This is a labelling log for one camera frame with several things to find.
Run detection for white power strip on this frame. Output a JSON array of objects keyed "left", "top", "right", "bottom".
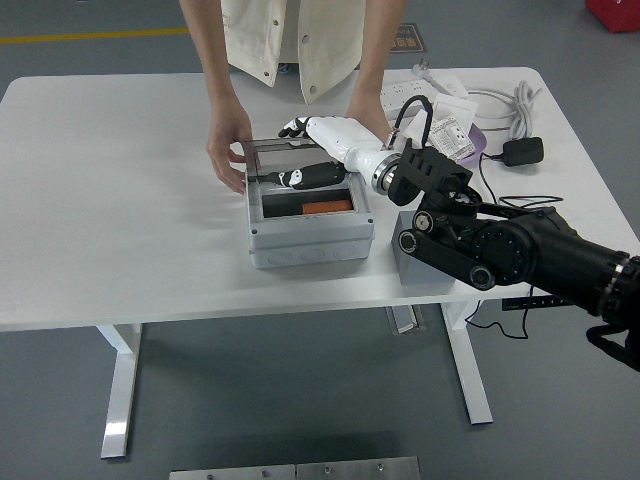
[{"left": 382, "top": 79, "right": 436, "bottom": 114}]

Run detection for transparent hinged box lid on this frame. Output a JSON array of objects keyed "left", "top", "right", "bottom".
[{"left": 242, "top": 138, "right": 324, "bottom": 181}]

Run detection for orange cylindrical battery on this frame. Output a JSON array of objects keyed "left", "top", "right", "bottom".
[{"left": 302, "top": 199, "right": 354, "bottom": 215}]

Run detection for white square switch plate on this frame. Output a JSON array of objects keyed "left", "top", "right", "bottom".
[{"left": 430, "top": 94, "right": 479, "bottom": 134}]

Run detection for thin black cable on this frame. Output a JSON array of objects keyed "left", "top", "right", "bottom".
[{"left": 478, "top": 151, "right": 565, "bottom": 210}]

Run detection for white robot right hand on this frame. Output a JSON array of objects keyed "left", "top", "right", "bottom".
[{"left": 257, "top": 114, "right": 396, "bottom": 192}]

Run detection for red object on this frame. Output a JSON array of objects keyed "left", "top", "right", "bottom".
[{"left": 584, "top": 0, "right": 640, "bottom": 35}]

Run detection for person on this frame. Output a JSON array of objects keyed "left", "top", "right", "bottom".
[{"left": 219, "top": 0, "right": 369, "bottom": 106}]

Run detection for black power adapter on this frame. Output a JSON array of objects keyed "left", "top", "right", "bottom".
[{"left": 502, "top": 136, "right": 545, "bottom": 168}]

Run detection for grey cube holder with hole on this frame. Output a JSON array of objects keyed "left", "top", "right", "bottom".
[{"left": 393, "top": 209, "right": 459, "bottom": 287}]

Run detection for white socket package with label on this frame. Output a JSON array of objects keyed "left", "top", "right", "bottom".
[{"left": 430, "top": 117, "right": 476, "bottom": 162}]

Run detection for white table leg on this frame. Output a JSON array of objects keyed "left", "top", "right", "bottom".
[{"left": 442, "top": 299, "right": 495, "bottom": 426}]

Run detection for grey metal plate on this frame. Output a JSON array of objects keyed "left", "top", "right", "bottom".
[
  {"left": 295, "top": 455, "right": 422, "bottom": 480},
  {"left": 168, "top": 463, "right": 297, "bottom": 480}
]

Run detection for white power cord with plug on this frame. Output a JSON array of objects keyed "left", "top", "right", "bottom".
[{"left": 412, "top": 58, "right": 544, "bottom": 139}]

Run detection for person's right hand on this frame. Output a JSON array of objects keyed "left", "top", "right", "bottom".
[{"left": 206, "top": 107, "right": 254, "bottom": 196}]

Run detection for grey plastic electrical box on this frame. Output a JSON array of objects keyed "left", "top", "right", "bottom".
[{"left": 246, "top": 172, "right": 376, "bottom": 270}]

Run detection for black table control panel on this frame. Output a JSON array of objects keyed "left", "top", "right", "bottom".
[{"left": 502, "top": 294, "right": 564, "bottom": 312}]

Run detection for small white adapter box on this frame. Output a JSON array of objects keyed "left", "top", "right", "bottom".
[{"left": 439, "top": 74, "right": 470, "bottom": 99}]

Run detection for person's left hand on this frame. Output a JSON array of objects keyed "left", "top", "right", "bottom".
[{"left": 346, "top": 102, "right": 392, "bottom": 146}]

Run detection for white plain socket package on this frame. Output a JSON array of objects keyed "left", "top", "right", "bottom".
[{"left": 402, "top": 110, "right": 431, "bottom": 146}]

